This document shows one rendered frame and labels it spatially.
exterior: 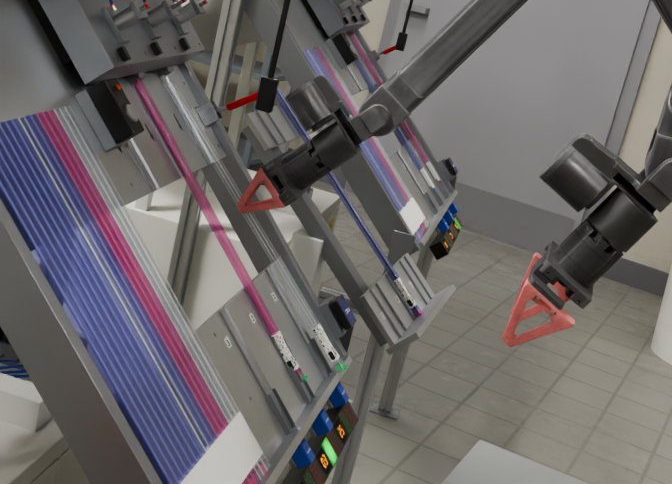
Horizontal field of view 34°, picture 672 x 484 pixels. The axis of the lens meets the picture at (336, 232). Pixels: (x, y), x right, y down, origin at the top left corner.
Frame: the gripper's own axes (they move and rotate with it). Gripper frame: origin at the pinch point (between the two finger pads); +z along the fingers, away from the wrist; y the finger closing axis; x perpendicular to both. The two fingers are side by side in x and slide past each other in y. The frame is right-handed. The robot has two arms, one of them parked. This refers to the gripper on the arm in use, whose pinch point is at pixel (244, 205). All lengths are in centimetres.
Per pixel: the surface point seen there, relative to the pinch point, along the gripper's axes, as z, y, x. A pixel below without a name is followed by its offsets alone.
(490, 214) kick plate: 39, -402, 80
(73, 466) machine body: 37.7, 18.8, 17.4
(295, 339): 3.9, 3.7, 20.8
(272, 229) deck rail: 1.5, -8.5, 5.7
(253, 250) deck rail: 6.1, -8.5, 6.9
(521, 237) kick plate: 32, -398, 98
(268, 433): 4.8, 27.7, 25.8
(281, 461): 2.9, 33.1, 28.5
